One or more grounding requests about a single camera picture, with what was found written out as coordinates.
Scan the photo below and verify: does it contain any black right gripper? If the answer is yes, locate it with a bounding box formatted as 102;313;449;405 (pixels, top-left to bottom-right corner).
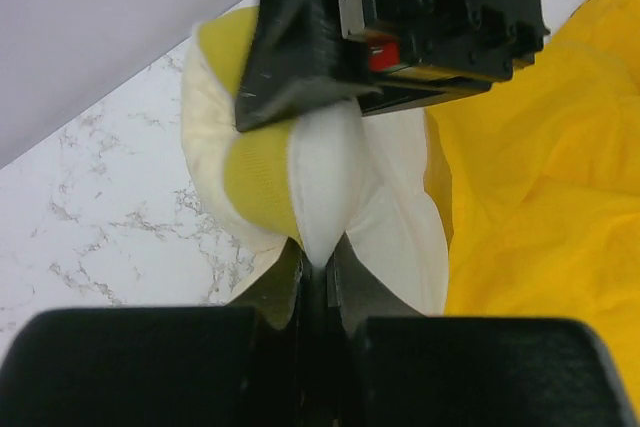
235;0;549;132

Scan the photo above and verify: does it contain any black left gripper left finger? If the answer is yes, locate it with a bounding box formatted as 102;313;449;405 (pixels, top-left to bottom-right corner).
1;242;301;426

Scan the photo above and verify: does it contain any yellow pillowcase with logo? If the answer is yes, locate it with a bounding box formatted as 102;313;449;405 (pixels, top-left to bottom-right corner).
424;0;639;400

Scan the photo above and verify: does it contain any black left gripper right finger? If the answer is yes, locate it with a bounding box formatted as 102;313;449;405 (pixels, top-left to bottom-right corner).
327;239;633;426

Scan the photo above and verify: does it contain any white pillow yellow piping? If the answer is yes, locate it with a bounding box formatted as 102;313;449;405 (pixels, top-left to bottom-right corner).
181;7;449;315

